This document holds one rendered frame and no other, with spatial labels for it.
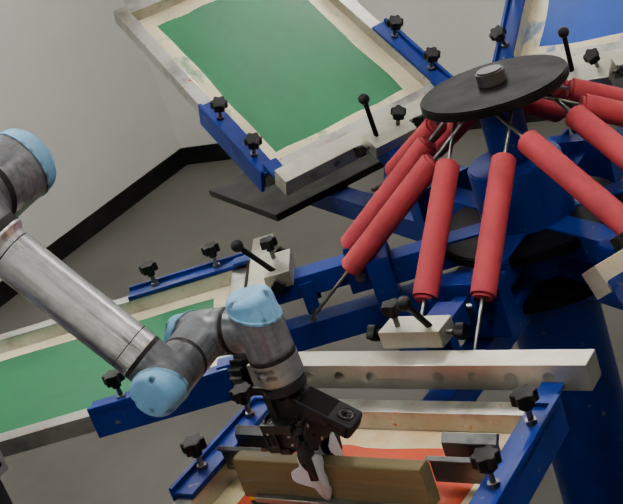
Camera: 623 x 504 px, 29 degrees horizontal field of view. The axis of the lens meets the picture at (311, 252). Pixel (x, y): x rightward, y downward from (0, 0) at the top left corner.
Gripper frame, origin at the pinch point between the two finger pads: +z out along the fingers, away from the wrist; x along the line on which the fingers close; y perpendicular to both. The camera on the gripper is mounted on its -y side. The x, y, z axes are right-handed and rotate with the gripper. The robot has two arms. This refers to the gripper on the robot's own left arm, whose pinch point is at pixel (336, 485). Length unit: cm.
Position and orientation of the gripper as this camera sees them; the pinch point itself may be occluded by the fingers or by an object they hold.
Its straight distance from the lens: 196.8
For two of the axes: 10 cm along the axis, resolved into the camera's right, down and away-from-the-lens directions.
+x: -4.8, 4.8, -7.4
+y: -8.1, 0.8, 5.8
